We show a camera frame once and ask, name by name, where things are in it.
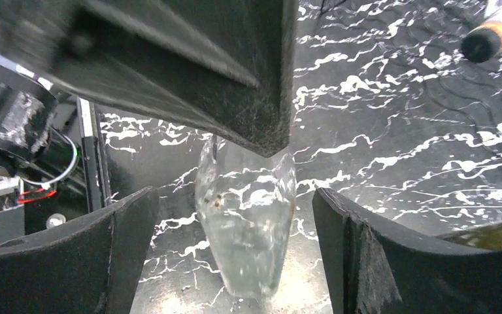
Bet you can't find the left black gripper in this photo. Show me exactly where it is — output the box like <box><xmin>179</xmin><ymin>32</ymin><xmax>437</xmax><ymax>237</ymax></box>
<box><xmin>0</xmin><ymin>59</ymin><xmax>110</xmax><ymax>236</ymax></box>

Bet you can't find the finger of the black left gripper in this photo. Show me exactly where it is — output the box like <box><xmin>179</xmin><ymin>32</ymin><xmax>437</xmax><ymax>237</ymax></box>
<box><xmin>0</xmin><ymin>1</ymin><xmax>298</xmax><ymax>157</ymax></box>

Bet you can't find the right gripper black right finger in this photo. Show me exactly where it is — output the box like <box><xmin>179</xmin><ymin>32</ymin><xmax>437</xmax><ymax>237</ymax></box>
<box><xmin>312</xmin><ymin>188</ymin><xmax>502</xmax><ymax>313</ymax></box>

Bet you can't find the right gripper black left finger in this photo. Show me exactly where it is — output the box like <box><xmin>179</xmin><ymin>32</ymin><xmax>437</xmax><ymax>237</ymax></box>
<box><xmin>0</xmin><ymin>186</ymin><xmax>159</xmax><ymax>313</ymax></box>

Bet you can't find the slim clear glass bottle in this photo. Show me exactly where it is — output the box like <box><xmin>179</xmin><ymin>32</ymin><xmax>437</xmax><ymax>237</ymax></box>
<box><xmin>195</xmin><ymin>135</ymin><xmax>296</xmax><ymax>298</ymax></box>

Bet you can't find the dark green labelled wine bottle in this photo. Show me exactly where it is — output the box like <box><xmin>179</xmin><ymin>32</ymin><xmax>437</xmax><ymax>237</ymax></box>
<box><xmin>437</xmin><ymin>220</ymin><xmax>502</xmax><ymax>251</ymax></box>

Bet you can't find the clear bottle copper neck band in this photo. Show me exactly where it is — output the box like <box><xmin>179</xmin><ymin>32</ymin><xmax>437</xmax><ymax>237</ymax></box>
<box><xmin>460</xmin><ymin>1</ymin><xmax>502</xmax><ymax>63</ymax></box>

